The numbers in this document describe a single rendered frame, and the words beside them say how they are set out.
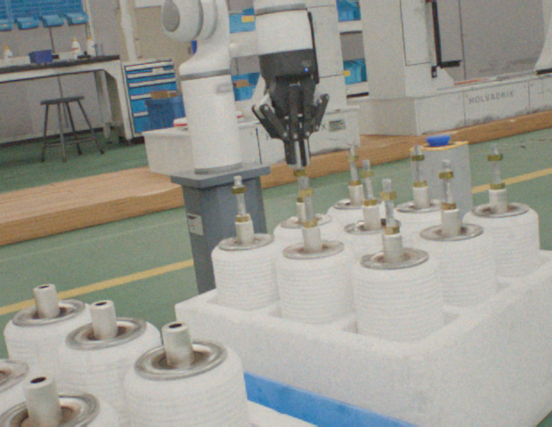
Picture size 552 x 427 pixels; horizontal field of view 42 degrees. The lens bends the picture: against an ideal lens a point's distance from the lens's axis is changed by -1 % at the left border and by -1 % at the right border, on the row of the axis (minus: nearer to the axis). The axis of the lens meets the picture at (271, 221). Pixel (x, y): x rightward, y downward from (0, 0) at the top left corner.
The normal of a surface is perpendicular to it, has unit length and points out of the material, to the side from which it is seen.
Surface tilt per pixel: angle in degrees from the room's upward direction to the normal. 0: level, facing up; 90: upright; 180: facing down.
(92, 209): 90
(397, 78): 90
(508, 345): 90
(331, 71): 90
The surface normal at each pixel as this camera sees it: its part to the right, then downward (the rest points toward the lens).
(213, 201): -0.29, 0.23
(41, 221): 0.48, 0.12
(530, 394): 0.70, 0.05
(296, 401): -0.72, 0.20
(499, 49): -0.87, 0.21
